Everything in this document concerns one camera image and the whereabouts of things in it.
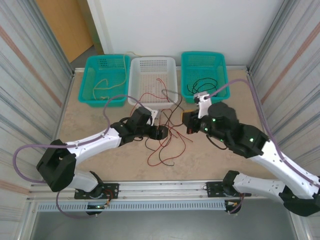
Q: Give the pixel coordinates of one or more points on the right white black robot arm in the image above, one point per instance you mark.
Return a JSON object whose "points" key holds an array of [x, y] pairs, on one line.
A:
{"points": [[287, 165]]}

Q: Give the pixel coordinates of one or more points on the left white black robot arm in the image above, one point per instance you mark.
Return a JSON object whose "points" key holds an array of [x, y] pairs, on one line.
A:
{"points": [[95, 142]]}

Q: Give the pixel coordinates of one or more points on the teal plastic basket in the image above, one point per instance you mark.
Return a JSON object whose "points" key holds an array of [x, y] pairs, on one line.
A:
{"points": [[200, 65], [105, 72]]}

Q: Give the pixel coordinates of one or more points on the white plastic basket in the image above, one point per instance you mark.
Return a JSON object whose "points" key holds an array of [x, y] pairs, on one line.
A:
{"points": [[152, 72]]}

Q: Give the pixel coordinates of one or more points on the aluminium table edge bar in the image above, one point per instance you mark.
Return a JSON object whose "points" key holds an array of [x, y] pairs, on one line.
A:
{"points": [[237, 67]]}

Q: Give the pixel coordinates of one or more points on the wooden door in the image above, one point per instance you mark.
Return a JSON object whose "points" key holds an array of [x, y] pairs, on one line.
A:
{"points": [[62, 25]]}

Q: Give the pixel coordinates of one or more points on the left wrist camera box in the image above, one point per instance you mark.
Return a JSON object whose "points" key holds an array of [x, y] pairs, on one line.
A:
{"points": [[153, 115]]}

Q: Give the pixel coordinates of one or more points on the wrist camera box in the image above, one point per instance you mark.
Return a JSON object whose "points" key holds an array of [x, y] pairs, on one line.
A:
{"points": [[203, 105], [153, 115]]}

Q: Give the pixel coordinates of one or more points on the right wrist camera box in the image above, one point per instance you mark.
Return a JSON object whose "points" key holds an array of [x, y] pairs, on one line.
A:
{"points": [[203, 105]]}

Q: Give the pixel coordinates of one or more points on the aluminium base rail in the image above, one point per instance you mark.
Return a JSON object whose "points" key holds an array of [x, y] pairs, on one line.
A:
{"points": [[162, 190]]}

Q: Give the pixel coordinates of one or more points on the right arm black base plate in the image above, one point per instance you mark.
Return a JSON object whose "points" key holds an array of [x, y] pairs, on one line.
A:
{"points": [[212, 190]]}

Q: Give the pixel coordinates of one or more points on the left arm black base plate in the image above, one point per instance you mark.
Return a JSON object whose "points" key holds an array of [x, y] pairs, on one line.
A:
{"points": [[112, 191]]}

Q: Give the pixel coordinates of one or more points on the white door frame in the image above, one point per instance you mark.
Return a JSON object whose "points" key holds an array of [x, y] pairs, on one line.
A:
{"points": [[100, 25]]}

